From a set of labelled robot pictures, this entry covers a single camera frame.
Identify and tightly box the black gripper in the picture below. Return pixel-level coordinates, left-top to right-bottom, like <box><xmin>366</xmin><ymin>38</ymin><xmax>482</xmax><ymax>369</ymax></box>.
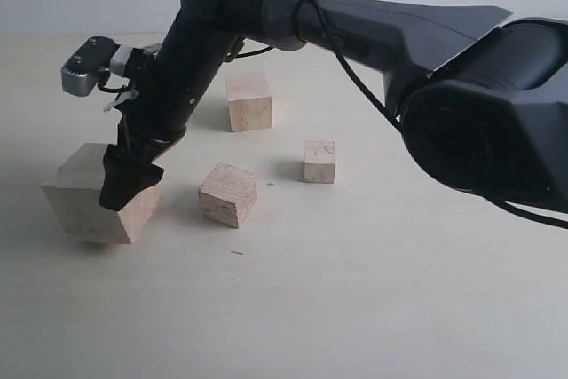
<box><xmin>99</xmin><ymin>20</ymin><xmax>238</xmax><ymax>211</ymax></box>

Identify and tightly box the second largest wooden cube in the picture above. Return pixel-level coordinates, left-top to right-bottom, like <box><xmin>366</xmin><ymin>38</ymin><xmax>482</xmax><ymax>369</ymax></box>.
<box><xmin>225</xmin><ymin>73</ymin><xmax>273</xmax><ymax>132</ymax></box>

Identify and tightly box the smallest wooden cube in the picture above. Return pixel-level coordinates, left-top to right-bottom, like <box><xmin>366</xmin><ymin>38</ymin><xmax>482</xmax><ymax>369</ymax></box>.
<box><xmin>303</xmin><ymin>141</ymin><xmax>336</xmax><ymax>184</ymax></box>

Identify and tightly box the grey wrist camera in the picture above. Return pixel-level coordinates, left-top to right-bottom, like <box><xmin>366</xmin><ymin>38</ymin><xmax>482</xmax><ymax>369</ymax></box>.
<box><xmin>60</xmin><ymin>36</ymin><xmax>119</xmax><ymax>98</ymax></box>

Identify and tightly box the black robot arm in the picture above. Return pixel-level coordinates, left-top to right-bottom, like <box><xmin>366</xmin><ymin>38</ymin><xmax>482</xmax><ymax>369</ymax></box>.
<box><xmin>99</xmin><ymin>0</ymin><xmax>567</xmax><ymax>228</ymax></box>

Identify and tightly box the third largest wooden cube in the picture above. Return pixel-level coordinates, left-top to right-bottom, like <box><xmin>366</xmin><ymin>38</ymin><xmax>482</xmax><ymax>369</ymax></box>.
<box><xmin>198</xmin><ymin>162</ymin><xmax>257</xmax><ymax>228</ymax></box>

